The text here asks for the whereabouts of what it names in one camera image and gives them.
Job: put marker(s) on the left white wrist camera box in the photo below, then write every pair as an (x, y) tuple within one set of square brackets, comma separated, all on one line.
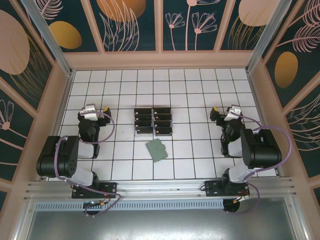
[(89, 113)]

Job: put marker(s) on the aluminium corner post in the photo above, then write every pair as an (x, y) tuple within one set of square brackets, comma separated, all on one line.
[(268, 37), (48, 37)]

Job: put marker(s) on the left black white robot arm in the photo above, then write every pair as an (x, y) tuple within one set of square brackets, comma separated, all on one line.
[(57, 160)]

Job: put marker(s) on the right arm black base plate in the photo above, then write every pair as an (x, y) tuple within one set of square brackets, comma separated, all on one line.
[(212, 187)]

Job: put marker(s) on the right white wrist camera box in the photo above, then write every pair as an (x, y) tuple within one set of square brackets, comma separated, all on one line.
[(232, 113)]

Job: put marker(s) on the clear acrylic card stand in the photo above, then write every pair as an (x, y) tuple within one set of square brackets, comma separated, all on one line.
[(142, 135)]

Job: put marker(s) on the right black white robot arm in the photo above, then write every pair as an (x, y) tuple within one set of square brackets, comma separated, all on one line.
[(265, 150)]

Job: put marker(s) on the green card holder wallet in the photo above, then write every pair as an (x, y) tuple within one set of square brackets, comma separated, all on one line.
[(156, 151)]

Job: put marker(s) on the grey metal sheet panel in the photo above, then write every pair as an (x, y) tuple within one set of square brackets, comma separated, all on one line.
[(160, 227)]

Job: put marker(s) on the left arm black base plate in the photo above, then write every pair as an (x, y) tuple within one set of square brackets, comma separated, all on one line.
[(110, 187)]

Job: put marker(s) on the aluminium mounting rail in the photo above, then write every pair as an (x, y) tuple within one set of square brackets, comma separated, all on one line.
[(160, 186)]

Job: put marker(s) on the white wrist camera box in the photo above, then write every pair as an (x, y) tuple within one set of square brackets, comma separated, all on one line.
[(89, 113), (232, 113)]

